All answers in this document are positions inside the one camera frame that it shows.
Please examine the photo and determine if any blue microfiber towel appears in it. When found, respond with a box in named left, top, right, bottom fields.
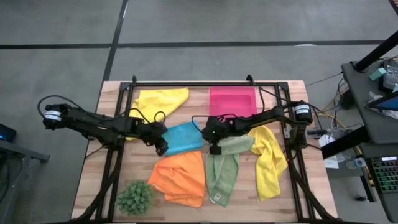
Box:
left=161, top=121, right=205, bottom=157

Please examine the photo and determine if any laptop with blue screen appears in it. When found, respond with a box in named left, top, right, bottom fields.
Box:
left=363, top=91, right=398, bottom=112

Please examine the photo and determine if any black device blue light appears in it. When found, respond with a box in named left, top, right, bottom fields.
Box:
left=0, top=123, right=17, bottom=144

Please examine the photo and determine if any black metal beam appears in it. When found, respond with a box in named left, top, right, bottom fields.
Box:
left=320, top=126, right=371, bottom=160

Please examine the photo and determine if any orange microfiber towel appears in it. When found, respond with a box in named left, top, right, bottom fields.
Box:
left=147, top=151, right=208, bottom=208

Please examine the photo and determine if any clear plastic water bottle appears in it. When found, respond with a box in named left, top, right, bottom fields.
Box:
left=346, top=157, right=368, bottom=170

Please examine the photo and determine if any artificial green potted plant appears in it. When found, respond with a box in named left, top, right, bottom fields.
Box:
left=115, top=179, right=155, bottom=217

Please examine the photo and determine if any green microfiber towel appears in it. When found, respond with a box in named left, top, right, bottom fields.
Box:
left=205, top=134, right=256, bottom=208

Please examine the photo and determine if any black electronic device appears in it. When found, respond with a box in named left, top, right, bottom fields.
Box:
left=381, top=60, right=398, bottom=93

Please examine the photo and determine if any grey desk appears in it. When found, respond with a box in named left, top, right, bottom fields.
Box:
left=340, top=60, right=398, bottom=146

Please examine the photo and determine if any yellow microfiber towel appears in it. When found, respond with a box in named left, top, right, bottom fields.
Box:
left=248, top=125, right=289, bottom=202
left=126, top=87, right=190, bottom=141

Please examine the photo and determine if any pink plastic tray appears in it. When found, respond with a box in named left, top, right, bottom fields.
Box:
left=208, top=86, right=258, bottom=121

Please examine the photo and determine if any white paper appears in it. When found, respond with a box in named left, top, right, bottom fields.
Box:
left=318, top=133, right=340, bottom=170

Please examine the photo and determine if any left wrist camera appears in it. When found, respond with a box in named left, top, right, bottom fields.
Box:
left=155, top=140, right=170, bottom=157

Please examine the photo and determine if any teal box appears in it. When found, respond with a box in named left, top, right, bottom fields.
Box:
left=368, top=67, right=387, bottom=82

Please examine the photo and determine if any grey metal bench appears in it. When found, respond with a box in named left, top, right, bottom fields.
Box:
left=0, top=139, right=50, bottom=224

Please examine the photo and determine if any backlit black keyboard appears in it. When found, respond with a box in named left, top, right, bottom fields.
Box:
left=369, top=155, right=398, bottom=194

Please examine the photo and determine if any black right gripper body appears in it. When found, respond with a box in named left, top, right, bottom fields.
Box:
left=205, top=116, right=237, bottom=146

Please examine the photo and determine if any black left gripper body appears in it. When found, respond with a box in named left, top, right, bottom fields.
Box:
left=134, top=119, right=165, bottom=146

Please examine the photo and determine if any black metal post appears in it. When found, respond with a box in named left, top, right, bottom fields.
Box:
left=354, top=30, right=398, bottom=73

